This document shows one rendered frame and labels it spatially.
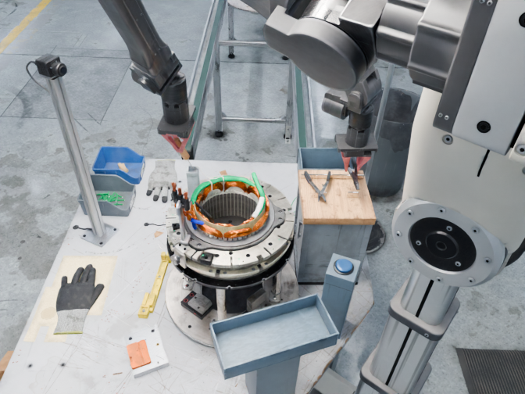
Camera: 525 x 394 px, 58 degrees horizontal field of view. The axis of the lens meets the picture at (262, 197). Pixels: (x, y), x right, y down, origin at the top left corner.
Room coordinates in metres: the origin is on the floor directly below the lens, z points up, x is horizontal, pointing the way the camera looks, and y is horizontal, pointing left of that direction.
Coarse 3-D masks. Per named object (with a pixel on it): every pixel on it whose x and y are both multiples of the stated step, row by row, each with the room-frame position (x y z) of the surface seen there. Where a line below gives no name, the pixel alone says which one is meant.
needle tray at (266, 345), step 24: (264, 312) 0.59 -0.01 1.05; (288, 312) 0.61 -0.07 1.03; (312, 312) 0.61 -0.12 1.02; (216, 336) 0.55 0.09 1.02; (240, 336) 0.55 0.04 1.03; (264, 336) 0.55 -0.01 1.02; (288, 336) 0.55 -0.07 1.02; (312, 336) 0.55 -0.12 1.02; (336, 336) 0.54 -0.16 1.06; (240, 360) 0.49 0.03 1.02; (264, 360) 0.48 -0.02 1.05; (288, 360) 0.51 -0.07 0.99; (264, 384) 0.50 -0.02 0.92; (288, 384) 0.52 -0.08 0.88
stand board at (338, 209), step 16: (304, 192) 0.97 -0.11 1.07; (336, 192) 0.98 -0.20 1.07; (368, 192) 0.98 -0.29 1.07; (304, 208) 0.91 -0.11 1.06; (320, 208) 0.91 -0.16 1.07; (336, 208) 0.91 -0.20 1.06; (352, 208) 0.92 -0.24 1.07; (368, 208) 0.92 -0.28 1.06; (352, 224) 0.88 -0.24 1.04; (368, 224) 0.88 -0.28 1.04
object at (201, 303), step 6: (198, 294) 0.79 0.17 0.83; (192, 300) 0.77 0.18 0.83; (198, 300) 0.77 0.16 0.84; (204, 300) 0.77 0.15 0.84; (210, 300) 0.77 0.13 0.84; (192, 306) 0.76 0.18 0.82; (198, 306) 0.75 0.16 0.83; (204, 306) 0.75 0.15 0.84; (198, 312) 0.74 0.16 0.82; (204, 312) 0.74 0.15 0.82
